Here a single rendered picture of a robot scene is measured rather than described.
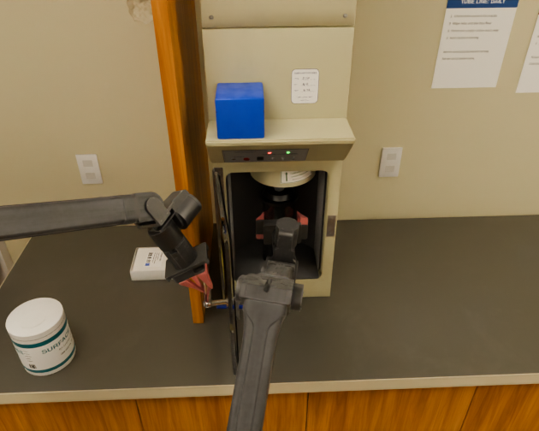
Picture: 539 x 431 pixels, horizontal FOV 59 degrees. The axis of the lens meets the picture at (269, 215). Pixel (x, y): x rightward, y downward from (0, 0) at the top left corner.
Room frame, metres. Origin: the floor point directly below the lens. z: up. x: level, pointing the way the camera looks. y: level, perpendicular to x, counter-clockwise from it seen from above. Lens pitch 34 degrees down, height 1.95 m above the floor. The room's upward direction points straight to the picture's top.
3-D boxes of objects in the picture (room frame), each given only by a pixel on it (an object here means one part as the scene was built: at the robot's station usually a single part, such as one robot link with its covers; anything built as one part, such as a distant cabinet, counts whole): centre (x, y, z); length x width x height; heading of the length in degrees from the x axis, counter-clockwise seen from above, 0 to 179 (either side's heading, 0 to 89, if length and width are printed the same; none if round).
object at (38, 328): (0.83, 0.58, 1.02); 0.13 x 0.13 x 0.15
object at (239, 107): (0.98, 0.06, 1.56); 0.10 x 0.10 x 0.09; 2
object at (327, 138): (0.98, -0.02, 1.46); 0.32 x 0.11 x 0.10; 92
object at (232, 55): (1.17, -0.02, 1.33); 0.32 x 0.25 x 0.77; 92
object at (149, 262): (1.18, 0.36, 0.96); 0.16 x 0.12 x 0.04; 93
